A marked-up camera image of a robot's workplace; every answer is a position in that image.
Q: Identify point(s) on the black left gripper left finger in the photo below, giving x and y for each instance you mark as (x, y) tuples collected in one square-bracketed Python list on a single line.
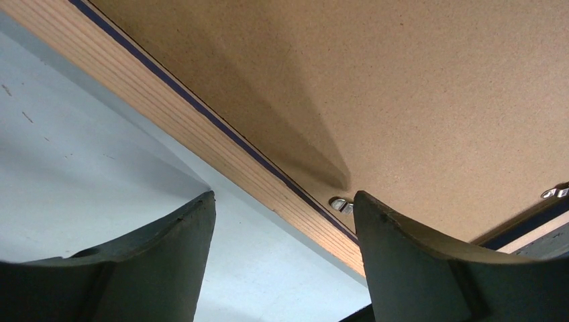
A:
[(153, 273)]

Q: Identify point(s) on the brown cardboard backing board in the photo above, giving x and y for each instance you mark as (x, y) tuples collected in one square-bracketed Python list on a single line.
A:
[(454, 113)]

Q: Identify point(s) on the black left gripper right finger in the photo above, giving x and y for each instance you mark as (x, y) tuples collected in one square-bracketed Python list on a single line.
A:
[(416, 273)]

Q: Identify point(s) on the silver metal turn clip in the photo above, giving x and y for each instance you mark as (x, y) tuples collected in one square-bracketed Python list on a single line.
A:
[(341, 205)]

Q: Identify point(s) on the wooden picture frame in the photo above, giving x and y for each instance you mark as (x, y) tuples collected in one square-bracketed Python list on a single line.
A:
[(87, 37)]

